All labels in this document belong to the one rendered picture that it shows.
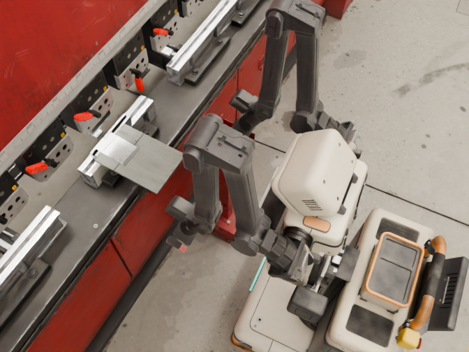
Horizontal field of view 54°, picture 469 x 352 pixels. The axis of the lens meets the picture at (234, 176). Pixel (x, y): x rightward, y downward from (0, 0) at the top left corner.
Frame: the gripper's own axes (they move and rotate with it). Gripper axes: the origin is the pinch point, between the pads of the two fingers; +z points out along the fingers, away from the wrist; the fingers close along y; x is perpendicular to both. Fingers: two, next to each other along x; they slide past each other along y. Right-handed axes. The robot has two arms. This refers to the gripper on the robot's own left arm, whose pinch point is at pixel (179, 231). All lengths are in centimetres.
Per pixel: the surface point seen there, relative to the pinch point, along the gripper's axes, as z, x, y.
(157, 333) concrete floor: 94, 36, 20
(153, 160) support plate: 8.9, -18.3, -19.4
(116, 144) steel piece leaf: 15.5, -31.9, -19.4
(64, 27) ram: -33, -58, -17
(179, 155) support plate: 5.8, -12.3, -25.2
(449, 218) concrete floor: 39, 143, -106
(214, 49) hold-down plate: 21, -22, -85
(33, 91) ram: -25, -55, -2
